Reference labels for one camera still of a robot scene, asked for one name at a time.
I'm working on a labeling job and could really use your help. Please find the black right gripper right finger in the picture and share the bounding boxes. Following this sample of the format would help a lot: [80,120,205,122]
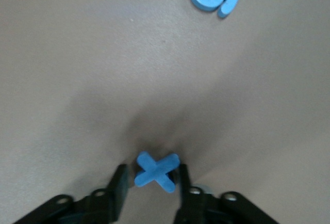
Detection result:
[173,164,282,224]

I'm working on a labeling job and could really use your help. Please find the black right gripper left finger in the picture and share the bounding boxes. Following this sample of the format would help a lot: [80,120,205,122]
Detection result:
[11,164,130,224]

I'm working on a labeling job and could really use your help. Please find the blue letter X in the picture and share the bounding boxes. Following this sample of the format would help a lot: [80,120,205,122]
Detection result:
[134,151,181,193]

